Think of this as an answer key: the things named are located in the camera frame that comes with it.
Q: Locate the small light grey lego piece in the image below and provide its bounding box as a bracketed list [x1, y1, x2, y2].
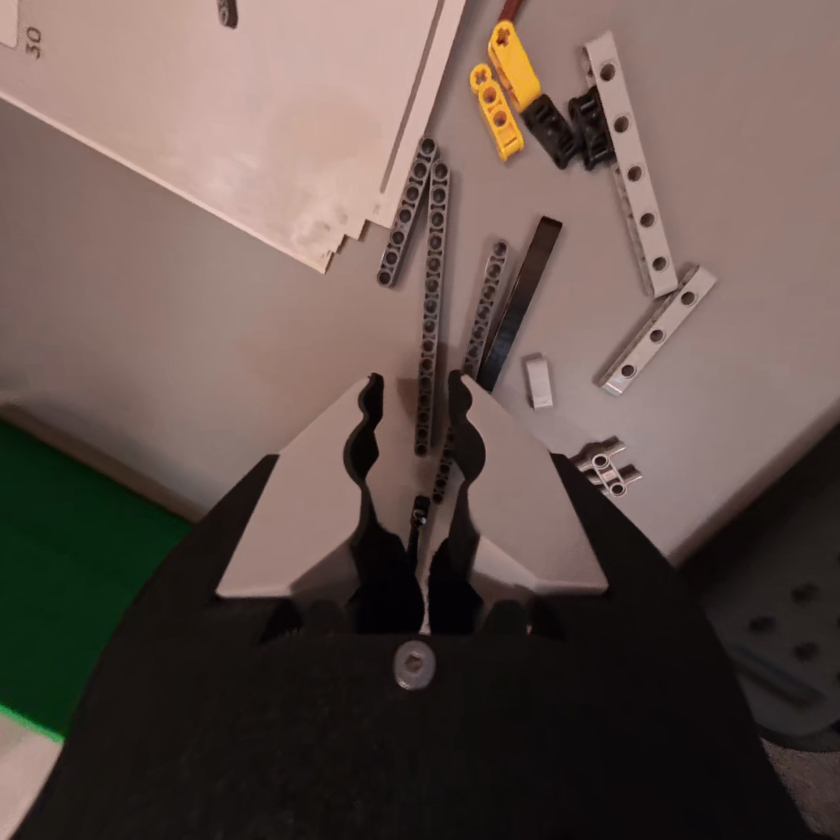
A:
[523, 353, 557, 412]

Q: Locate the black thin lego piece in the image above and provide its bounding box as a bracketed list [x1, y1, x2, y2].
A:
[406, 495, 432, 575]

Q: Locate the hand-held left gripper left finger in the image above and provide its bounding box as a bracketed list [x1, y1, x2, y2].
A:
[215, 373, 424, 635]

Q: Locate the green storage bin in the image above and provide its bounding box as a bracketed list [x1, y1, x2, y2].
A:
[0, 420, 193, 744]

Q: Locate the small yellow lego liftarm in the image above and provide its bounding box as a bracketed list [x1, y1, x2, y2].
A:
[469, 62, 524, 162]

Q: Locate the long light grey lego beam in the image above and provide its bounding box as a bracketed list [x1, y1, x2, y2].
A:
[583, 31, 679, 299]

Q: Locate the large yellow lego liftarm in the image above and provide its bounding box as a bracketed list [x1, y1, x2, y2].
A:
[487, 20, 543, 114]

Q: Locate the short dark grey lego beam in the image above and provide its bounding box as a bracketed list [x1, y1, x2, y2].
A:
[377, 136, 439, 290]

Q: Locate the open lego instruction booklet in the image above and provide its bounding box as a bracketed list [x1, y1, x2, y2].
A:
[0, 0, 468, 275]

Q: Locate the grey lego cross connector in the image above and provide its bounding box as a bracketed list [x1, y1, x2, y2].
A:
[567, 436, 644, 500]

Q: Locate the short light grey lego beam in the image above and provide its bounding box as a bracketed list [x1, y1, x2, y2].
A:
[597, 264, 718, 398]

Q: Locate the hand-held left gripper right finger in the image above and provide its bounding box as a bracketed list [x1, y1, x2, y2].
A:
[428, 371, 608, 635]

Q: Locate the black lego connector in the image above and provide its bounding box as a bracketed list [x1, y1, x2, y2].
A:
[567, 85, 616, 173]
[521, 95, 585, 170]

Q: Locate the black flat lego panel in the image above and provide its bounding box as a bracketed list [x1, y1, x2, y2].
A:
[476, 217, 564, 395]

